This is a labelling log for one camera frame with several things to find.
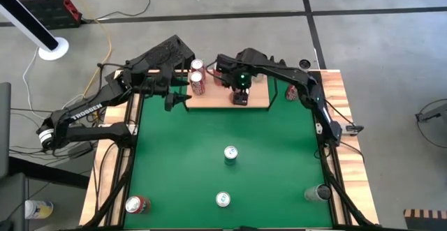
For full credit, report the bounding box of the yellow cable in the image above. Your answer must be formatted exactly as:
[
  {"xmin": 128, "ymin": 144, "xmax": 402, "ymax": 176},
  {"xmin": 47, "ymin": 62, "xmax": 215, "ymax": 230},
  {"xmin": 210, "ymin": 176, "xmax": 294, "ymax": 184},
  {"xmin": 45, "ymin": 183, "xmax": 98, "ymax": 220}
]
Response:
[{"xmin": 64, "ymin": 0, "xmax": 113, "ymax": 99}]

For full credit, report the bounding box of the red Coca-Cola can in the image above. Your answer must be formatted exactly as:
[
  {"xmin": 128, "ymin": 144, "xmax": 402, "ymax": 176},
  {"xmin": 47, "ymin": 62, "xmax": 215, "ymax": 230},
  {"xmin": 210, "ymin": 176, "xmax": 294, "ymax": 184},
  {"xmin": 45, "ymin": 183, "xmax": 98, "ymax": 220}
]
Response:
[
  {"xmin": 285, "ymin": 85, "xmax": 300, "ymax": 102},
  {"xmin": 189, "ymin": 70, "xmax": 207, "ymax": 97},
  {"xmin": 190, "ymin": 58, "xmax": 207, "ymax": 74}
]

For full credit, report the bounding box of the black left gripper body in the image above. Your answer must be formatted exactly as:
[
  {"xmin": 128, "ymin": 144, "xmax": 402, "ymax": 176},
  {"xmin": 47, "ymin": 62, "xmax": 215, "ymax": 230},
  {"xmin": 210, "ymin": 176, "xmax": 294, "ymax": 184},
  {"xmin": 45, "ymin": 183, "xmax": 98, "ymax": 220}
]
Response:
[{"xmin": 139, "ymin": 65, "xmax": 175, "ymax": 98}]

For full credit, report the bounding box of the wooden shelf with wire frame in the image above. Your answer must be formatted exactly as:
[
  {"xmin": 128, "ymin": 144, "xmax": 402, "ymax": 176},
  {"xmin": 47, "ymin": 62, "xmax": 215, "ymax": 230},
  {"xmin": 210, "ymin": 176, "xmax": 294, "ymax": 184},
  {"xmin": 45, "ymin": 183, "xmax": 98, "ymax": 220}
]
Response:
[{"xmin": 177, "ymin": 58, "xmax": 290, "ymax": 112}]

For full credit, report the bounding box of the green white can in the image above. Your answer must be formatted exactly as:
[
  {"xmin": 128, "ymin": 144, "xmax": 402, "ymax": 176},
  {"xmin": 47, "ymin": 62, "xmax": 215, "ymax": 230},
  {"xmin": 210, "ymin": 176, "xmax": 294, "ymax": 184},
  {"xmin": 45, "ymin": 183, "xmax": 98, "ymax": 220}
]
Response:
[{"xmin": 223, "ymin": 145, "xmax": 239, "ymax": 166}]

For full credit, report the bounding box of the grey black power box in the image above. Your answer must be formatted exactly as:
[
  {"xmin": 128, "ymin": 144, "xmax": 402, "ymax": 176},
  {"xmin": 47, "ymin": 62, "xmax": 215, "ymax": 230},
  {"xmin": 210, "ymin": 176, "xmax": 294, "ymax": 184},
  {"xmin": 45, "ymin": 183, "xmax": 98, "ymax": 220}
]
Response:
[{"xmin": 340, "ymin": 122, "xmax": 365, "ymax": 135}]

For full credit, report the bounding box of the grey cabinet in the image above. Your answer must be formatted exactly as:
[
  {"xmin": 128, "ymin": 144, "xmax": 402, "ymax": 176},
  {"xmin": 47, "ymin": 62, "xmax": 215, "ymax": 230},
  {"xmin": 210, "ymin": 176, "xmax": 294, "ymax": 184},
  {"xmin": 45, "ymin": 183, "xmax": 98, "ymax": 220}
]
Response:
[{"xmin": 0, "ymin": 82, "xmax": 12, "ymax": 180}]

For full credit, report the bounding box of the black power adapter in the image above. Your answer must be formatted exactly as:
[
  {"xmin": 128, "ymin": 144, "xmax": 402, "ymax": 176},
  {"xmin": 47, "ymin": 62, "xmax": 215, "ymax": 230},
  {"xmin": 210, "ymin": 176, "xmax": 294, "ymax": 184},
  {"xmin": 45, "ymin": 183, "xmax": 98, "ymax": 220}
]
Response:
[{"xmin": 69, "ymin": 143, "xmax": 94, "ymax": 161}]

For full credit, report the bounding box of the green table mat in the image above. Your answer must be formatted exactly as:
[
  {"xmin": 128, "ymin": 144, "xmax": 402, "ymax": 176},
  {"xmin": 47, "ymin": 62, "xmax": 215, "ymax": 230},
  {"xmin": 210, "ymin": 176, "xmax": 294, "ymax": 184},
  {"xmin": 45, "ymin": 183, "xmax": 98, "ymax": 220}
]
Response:
[{"xmin": 122, "ymin": 75, "xmax": 333, "ymax": 230}]

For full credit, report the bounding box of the white yellow canister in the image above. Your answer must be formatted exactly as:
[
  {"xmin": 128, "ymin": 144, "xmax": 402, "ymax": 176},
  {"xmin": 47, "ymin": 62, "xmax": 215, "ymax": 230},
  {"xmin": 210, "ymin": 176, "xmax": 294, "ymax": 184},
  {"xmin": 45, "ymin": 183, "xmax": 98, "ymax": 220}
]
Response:
[{"xmin": 24, "ymin": 200, "xmax": 54, "ymax": 220}]

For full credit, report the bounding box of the black aluminium table frame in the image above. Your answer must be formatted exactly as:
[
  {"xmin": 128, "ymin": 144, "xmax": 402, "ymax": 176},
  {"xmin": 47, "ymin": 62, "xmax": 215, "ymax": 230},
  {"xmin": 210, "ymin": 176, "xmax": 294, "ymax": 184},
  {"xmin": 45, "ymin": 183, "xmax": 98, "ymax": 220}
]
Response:
[{"xmin": 83, "ymin": 69, "xmax": 380, "ymax": 231}]

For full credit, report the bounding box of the black floor cable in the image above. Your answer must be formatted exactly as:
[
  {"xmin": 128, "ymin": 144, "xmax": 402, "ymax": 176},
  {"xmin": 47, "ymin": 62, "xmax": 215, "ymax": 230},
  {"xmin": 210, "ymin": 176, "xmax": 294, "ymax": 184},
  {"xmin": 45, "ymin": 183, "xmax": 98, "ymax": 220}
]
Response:
[{"xmin": 80, "ymin": 0, "xmax": 152, "ymax": 24}]

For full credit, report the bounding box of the orange black striped box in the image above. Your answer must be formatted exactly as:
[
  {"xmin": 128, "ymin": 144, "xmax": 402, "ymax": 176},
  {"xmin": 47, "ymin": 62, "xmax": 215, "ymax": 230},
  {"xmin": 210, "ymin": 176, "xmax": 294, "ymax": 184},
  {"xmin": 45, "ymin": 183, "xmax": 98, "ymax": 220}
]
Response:
[{"xmin": 403, "ymin": 208, "xmax": 447, "ymax": 231}]

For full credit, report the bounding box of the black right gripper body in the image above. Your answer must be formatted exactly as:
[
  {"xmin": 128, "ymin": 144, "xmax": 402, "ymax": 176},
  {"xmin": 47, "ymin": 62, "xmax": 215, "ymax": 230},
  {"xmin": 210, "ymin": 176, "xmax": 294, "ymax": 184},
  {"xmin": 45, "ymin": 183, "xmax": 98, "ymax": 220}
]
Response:
[{"xmin": 215, "ymin": 47, "xmax": 267, "ymax": 92}]

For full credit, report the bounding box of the white black tower stand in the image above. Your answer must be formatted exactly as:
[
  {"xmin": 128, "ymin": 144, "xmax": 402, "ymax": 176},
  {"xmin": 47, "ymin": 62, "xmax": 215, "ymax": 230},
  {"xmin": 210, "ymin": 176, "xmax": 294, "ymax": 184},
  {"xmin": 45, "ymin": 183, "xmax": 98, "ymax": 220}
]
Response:
[{"xmin": 0, "ymin": 0, "xmax": 70, "ymax": 61}]

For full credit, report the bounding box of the red black toolbox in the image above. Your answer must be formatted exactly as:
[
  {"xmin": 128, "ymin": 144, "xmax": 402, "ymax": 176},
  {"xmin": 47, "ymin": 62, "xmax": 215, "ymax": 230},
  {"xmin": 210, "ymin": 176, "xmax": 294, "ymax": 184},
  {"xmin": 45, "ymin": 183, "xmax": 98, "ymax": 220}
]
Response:
[{"xmin": 7, "ymin": 0, "xmax": 83, "ymax": 30}]

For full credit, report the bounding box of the white cable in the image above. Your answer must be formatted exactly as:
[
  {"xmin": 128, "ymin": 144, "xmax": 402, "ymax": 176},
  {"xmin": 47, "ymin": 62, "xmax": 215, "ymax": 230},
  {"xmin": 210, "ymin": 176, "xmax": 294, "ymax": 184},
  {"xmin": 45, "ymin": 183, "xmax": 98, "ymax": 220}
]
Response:
[{"xmin": 22, "ymin": 47, "xmax": 85, "ymax": 120}]

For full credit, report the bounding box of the black floor beam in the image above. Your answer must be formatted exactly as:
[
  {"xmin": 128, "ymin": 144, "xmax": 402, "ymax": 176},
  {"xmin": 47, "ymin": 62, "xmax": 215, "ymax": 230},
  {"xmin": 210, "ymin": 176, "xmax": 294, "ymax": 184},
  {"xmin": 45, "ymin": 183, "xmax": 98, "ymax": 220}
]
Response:
[{"xmin": 8, "ymin": 156, "xmax": 90, "ymax": 190}]

